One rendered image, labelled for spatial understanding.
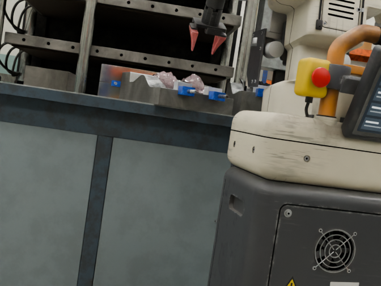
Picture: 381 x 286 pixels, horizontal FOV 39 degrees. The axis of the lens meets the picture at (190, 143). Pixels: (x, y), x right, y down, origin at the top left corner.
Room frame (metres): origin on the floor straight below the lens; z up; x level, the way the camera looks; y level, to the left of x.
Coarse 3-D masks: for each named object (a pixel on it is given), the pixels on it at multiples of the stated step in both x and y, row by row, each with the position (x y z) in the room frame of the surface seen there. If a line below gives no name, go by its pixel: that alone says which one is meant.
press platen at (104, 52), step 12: (12, 36) 2.56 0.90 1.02; (24, 36) 2.57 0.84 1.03; (36, 36) 2.57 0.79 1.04; (48, 48) 2.58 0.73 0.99; (60, 48) 2.58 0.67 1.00; (72, 48) 2.62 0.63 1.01; (96, 48) 2.60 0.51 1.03; (108, 48) 2.60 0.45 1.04; (120, 60) 2.63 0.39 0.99; (132, 60) 2.61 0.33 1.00; (144, 60) 2.62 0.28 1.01; (156, 60) 2.63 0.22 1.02; (168, 60) 2.63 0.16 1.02; (180, 60) 2.64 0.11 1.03; (204, 72) 2.65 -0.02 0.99; (216, 72) 2.65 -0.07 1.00; (228, 72) 2.66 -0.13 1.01
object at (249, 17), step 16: (0, 0) 2.49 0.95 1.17; (256, 0) 2.60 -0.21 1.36; (0, 16) 2.49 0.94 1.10; (32, 16) 3.17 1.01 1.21; (0, 32) 2.50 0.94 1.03; (32, 32) 3.18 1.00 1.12; (0, 48) 2.52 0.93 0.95; (224, 48) 3.27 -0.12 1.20; (240, 48) 2.60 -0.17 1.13; (224, 64) 3.27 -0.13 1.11; (240, 64) 2.60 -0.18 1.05; (0, 80) 2.52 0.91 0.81; (16, 80) 3.16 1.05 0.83; (224, 80) 3.27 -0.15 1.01
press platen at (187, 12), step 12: (24, 0) 2.84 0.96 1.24; (84, 0) 2.59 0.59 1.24; (108, 0) 2.60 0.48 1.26; (120, 0) 2.61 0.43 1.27; (132, 0) 2.61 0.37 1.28; (144, 0) 2.62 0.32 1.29; (156, 12) 2.63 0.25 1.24; (168, 12) 2.63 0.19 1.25; (180, 12) 2.63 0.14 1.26; (192, 12) 2.64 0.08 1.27; (228, 24) 2.67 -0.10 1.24; (240, 24) 2.66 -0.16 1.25
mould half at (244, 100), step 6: (228, 84) 2.19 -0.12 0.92; (234, 84) 2.14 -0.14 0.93; (240, 84) 2.16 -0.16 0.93; (228, 90) 2.16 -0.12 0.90; (234, 90) 2.09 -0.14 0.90; (240, 90) 2.10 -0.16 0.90; (228, 96) 2.14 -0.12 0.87; (234, 96) 2.00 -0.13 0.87; (240, 96) 1.87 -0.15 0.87; (246, 96) 1.85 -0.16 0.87; (252, 96) 1.85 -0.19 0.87; (234, 102) 1.98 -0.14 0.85; (240, 102) 1.85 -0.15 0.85; (246, 102) 1.85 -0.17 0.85; (252, 102) 1.85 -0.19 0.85; (258, 102) 1.85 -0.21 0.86; (234, 108) 1.96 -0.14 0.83; (240, 108) 1.85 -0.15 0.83; (246, 108) 1.85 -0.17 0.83; (252, 108) 1.85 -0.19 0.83; (258, 108) 1.85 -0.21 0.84; (234, 114) 1.94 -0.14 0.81
